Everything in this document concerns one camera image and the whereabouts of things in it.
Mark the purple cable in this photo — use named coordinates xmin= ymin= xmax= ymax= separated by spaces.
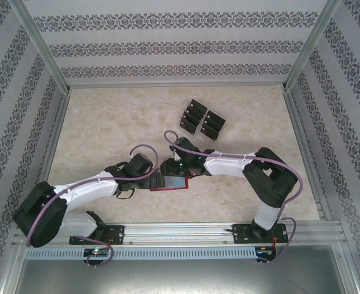
xmin=25 ymin=143 xmax=158 ymax=268
xmin=163 ymin=130 xmax=305 ymax=266

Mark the thin black cable loop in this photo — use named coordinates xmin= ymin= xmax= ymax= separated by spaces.
xmin=117 ymin=187 xmax=135 ymax=200

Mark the red leather card holder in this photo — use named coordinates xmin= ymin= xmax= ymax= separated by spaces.
xmin=148 ymin=173 xmax=196 ymax=193

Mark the black credit card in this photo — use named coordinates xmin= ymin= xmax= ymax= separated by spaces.
xmin=150 ymin=173 xmax=166 ymax=189
xmin=182 ymin=112 xmax=204 ymax=127
xmin=188 ymin=99 xmax=210 ymax=114
xmin=178 ymin=118 xmax=201 ymax=135
xmin=204 ymin=110 xmax=227 ymax=123
xmin=185 ymin=106 xmax=207 ymax=120
xmin=199 ymin=122 xmax=222 ymax=142
xmin=201 ymin=116 xmax=225 ymax=130

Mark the aluminium frame post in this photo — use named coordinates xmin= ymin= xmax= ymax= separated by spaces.
xmin=331 ymin=219 xmax=360 ymax=294
xmin=0 ymin=241 xmax=27 ymax=294
xmin=9 ymin=0 xmax=72 ymax=94
xmin=280 ymin=0 xmax=343 ymax=92

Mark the clear acrylic card stand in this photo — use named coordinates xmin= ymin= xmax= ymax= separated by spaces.
xmin=176 ymin=98 xmax=228 ymax=144

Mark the grey metal sheet panel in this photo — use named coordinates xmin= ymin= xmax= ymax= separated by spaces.
xmin=13 ymin=258 xmax=357 ymax=294

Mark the slotted grey cable duct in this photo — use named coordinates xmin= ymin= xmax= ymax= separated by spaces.
xmin=25 ymin=246 xmax=257 ymax=260

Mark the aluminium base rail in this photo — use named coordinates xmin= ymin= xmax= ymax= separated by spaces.
xmin=12 ymin=220 xmax=345 ymax=247

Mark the aluminium table edge rail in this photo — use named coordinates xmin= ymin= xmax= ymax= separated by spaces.
xmin=38 ymin=90 xmax=73 ymax=186
xmin=282 ymin=87 xmax=332 ymax=221

